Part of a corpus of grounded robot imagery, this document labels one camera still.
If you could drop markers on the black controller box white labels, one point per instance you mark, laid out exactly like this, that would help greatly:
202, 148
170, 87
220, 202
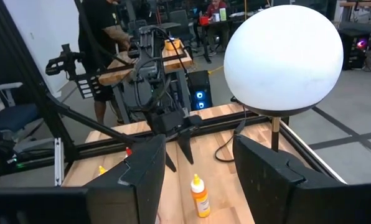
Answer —
86, 87

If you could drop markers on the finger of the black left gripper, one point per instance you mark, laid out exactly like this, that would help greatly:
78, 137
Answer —
170, 161
187, 146

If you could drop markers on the silver frame bracket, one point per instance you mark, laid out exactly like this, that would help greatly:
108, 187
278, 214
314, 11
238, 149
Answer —
58, 161

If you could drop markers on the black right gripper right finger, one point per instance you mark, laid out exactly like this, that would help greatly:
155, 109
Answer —
266, 186

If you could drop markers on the white globe table lamp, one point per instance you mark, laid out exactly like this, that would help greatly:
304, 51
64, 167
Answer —
282, 59

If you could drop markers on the orange squeeze bottle yellow cap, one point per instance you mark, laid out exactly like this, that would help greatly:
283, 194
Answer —
200, 199

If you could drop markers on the other station black robot arm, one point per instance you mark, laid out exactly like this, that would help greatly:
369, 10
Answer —
64, 62

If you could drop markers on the blue office chair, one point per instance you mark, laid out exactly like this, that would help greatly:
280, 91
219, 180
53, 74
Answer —
14, 116

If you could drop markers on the computer tower blue lights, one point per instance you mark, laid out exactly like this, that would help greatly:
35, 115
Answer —
201, 81

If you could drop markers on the computer tower pink light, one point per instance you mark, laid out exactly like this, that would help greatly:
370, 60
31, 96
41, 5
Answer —
353, 53

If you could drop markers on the yellow tape roll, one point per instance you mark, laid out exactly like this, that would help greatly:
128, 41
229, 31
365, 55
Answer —
172, 45

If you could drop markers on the wooden workstation table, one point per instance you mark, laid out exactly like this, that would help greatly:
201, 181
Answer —
173, 63

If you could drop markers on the person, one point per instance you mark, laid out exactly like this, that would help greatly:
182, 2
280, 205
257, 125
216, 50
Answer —
216, 6
98, 18

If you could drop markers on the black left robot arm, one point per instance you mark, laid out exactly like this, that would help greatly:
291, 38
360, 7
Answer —
148, 71

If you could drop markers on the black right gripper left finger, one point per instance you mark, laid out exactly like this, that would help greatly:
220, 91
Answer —
135, 193

